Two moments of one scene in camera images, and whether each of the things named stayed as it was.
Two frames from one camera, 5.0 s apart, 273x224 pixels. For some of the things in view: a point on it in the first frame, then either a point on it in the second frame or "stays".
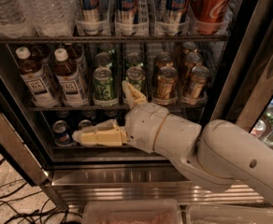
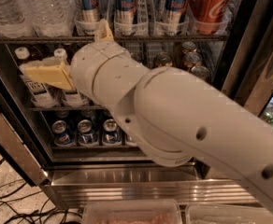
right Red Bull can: [175, 9] stays
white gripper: [143, 124] -> [86, 66]
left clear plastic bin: [134, 211] stays
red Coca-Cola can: [210, 7] stays
